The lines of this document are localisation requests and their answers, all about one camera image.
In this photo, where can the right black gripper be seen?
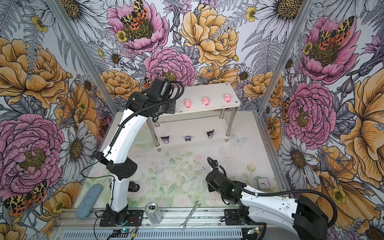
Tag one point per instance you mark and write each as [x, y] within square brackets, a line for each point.
[210, 188]

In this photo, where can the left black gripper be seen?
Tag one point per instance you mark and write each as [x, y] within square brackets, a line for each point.
[171, 108]

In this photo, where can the pink pig toy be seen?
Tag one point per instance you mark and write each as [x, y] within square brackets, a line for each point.
[206, 101]
[187, 103]
[227, 98]

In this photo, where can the black white kuromi toy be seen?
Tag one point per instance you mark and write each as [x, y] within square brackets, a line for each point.
[166, 139]

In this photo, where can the black purple kuromi toy back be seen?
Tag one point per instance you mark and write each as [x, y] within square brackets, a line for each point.
[210, 134]

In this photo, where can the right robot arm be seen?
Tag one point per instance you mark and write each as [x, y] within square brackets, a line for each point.
[299, 216]

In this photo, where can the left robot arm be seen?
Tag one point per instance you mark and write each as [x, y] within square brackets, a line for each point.
[115, 155]

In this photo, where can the white two-tier shelf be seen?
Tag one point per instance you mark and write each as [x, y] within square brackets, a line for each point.
[198, 119]

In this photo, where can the small white clock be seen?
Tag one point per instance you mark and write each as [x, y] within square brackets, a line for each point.
[264, 183]

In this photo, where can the silver wrench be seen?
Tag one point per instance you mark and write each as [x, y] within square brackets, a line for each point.
[184, 224]

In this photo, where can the green circuit board right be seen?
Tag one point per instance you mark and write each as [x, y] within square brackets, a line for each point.
[253, 231]

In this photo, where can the green circuit board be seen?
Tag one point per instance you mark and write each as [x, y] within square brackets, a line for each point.
[124, 233]
[253, 231]

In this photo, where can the silver drink can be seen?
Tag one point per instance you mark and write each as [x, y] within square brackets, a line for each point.
[153, 213]

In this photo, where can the green circuit board left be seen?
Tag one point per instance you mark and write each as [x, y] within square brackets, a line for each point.
[124, 233]

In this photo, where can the blue grey sponge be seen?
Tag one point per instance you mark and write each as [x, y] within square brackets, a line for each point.
[88, 201]

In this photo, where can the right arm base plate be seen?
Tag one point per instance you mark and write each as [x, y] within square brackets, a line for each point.
[233, 217]

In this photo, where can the aluminium front rail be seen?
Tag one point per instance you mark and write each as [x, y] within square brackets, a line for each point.
[203, 218]

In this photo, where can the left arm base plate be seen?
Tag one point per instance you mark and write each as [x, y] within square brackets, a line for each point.
[130, 218]

